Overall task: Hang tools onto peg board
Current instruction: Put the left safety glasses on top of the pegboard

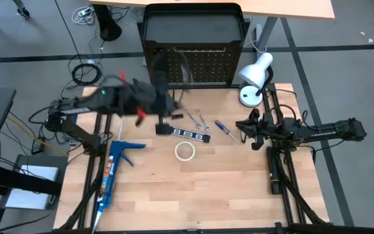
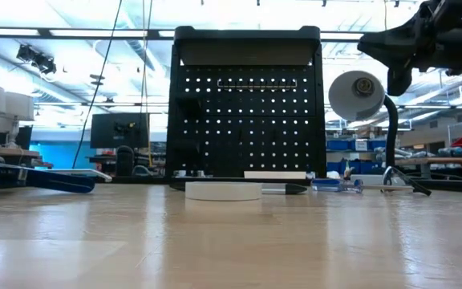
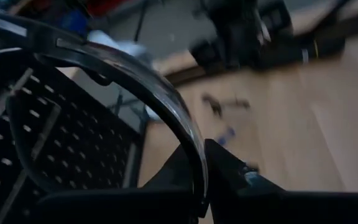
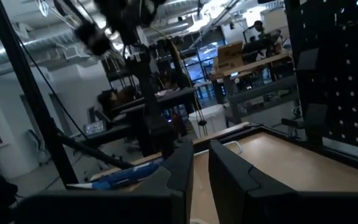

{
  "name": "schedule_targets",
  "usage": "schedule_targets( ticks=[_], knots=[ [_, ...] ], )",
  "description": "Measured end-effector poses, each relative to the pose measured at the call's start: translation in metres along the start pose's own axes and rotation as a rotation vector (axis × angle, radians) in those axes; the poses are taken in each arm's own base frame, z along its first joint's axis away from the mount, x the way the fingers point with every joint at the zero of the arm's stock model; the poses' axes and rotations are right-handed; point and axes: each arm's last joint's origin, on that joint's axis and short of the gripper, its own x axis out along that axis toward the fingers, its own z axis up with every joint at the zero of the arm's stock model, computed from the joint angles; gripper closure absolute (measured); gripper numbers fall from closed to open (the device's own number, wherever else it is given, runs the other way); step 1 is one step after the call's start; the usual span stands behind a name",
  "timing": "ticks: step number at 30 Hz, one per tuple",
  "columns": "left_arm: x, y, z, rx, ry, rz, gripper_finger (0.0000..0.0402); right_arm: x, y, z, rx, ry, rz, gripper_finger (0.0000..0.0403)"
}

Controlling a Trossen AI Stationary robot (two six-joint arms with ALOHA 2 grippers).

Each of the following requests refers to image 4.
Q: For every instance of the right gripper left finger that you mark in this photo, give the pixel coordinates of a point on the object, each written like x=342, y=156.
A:
x=154, y=205

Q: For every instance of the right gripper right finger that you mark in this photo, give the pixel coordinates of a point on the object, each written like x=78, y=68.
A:
x=259, y=205

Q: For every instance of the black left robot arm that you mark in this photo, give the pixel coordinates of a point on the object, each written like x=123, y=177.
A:
x=154, y=118

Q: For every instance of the blue caulking gun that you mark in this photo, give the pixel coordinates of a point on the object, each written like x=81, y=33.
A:
x=129, y=174

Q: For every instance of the silver hex key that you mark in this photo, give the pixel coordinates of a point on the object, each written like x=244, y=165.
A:
x=240, y=144

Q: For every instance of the person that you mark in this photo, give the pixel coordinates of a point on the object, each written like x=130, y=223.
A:
x=117, y=99
x=266, y=37

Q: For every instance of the dark grey desk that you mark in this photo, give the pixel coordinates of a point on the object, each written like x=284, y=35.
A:
x=172, y=95

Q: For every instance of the white bin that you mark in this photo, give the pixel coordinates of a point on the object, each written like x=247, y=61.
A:
x=208, y=119

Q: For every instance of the cardboard box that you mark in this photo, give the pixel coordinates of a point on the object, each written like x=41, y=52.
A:
x=230, y=56

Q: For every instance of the grey-framed rolling table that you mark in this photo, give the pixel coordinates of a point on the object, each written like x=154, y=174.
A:
x=253, y=67

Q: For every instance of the black pegboard cart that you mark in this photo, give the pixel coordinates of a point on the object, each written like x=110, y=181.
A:
x=331, y=46

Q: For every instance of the black aluminium rig frame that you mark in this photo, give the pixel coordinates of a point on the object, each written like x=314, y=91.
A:
x=26, y=77

